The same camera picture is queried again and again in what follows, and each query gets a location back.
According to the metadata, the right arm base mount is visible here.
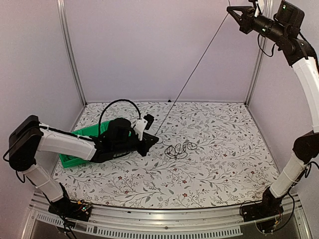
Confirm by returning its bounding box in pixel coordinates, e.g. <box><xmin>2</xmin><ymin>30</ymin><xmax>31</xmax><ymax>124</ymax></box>
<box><xmin>239</xmin><ymin>188</ymin><xmax>284</xmax><ymax>234</ymax></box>

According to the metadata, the aluminium corner post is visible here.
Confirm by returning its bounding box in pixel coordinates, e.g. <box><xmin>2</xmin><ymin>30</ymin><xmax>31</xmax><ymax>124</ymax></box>
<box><xmin>245</xmin><ymin>0</ymin><xmax>274</xmax><ymax>107</ymax></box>
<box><xmin>56</xmin><ymin>0</ymin><xmax>87</xmax><ymax>106</ymax></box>

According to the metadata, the front aluminium rail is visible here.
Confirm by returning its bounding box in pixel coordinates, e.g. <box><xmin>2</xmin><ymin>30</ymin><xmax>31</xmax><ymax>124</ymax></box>
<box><xmin>22</xmin><ymin>193</ymin><xmax>312</xmax><ymax>239</ymax></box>

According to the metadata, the green bin right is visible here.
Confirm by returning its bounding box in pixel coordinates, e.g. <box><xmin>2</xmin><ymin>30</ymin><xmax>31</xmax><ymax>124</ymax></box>
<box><xmin>98</xmin><ymin>120</ymin><xmax>110</xmax><ymax>134</ymax></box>

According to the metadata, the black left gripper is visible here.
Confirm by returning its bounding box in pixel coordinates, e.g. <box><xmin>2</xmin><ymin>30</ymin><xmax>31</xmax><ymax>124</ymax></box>
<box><xmin>113</xmin><ymin>133</ymin><xmax>158</xmax><ymax>157</ymax></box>

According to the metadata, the right aluminium corner post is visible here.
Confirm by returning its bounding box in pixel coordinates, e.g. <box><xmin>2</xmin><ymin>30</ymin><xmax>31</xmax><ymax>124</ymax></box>
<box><xmin>245</xmin><ymin>0</ymin><xmax>274</xmax><ymax>107</ymax></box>

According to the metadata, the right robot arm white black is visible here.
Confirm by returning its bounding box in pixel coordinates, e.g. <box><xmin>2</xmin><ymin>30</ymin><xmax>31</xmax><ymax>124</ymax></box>
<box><xmin>226</xmin><ymin>0</ymin><xmax>319</xmax><ymax>199</ymax></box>

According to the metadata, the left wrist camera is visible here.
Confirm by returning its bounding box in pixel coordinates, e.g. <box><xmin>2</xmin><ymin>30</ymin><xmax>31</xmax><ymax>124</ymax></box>
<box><xmin>133</xmin><ymin>114</ymin><xmax>155</xmax><ymax>141</ymax></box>

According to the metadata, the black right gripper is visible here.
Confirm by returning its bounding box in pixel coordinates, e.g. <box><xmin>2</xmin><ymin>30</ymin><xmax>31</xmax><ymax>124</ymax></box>
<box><xmin>229</xmin><ymin>5</ymin><xmax>289</xmax><ymax>43</ymax></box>

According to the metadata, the green bin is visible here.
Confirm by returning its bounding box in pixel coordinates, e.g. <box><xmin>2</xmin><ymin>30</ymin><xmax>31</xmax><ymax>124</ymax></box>
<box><xmin>59</xmin><ymin>154</ymin><xmax>88</xmax><ymax>168</ymax></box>
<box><xmin>98</xmin><ymin>120</ymin><xmax>110</xmax><ymax>134</ymax></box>
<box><xmin>72</xmin><ymin>124</ymin><xmax>98</xmax><ymax>136</ymax></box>

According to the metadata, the dark brown cable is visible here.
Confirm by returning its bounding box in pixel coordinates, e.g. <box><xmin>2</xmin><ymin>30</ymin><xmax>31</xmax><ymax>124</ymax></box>
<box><xmin>156</xmin><ymin>0</ymin><xmax>232</xmax><ymax>147</ymax></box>

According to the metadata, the left aluminium corner post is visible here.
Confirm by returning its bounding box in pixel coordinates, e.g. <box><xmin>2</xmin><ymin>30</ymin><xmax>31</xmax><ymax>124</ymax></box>
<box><xmin>56</xmin><ymin>0</ymin><xmax>87</xmax><ymax>106</ymax></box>

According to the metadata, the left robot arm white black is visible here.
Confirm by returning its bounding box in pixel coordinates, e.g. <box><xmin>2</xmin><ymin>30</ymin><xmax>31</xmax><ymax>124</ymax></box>
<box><xmin>3</xmin><ymin>114</ymin><xmax>159</xmax><ymax>216</ymax></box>

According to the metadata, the green bin middle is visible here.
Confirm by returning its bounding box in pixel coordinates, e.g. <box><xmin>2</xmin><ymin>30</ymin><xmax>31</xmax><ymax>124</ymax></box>
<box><xmin>72</xmin><ymin>124</ymin><xmax>98</xmax><ymax>136</ymax></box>

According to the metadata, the black cable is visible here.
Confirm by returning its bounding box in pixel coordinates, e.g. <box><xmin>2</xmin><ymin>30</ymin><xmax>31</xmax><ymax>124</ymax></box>
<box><xmin>164</xmin><ymin>141</ymin><xmax>197</xmax><ymax>160</ymax></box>

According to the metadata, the floral table mat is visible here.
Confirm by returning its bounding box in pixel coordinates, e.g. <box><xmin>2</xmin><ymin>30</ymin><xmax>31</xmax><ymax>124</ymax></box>
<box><xmin>53</xmin><ymin>102</ymin><xmax>278</xmax><ymax>209</ymax></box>

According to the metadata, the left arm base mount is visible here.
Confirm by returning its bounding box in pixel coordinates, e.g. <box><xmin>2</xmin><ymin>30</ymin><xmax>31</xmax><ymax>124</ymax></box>
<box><xmin>48</xmin><ymin>183</ymin><xmax>92</xmax><ymax>222</ymax></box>

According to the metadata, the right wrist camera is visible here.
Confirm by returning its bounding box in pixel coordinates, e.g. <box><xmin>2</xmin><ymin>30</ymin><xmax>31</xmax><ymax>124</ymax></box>
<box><xmin>249</xmin><ymin>0</ymin><xmax>265</xmax><ymax>17</ymax></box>

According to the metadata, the green bin left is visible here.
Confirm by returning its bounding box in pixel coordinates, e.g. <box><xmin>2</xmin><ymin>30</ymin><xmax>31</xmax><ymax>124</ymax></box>
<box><xmin>59</xmin><ymin>154</ymin><xmax>88</xmax><ymax>168</ymax></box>

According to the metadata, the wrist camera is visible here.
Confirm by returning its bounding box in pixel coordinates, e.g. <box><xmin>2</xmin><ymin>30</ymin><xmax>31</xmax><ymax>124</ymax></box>
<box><xmin>133</xmin><ymin>114</ymin><xmax>155</xmax><ymax>141</ymax></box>
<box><xmin>249</xmin><ymin>0</ymin><xmax>265</xmax><ymax>17</ymax></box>

